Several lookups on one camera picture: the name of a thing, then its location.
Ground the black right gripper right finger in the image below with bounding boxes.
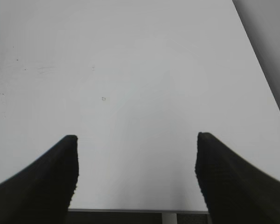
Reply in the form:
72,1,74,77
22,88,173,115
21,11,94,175
195,132,280,224

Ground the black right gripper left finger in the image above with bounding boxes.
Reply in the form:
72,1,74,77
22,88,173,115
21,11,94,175
0,135,79,224

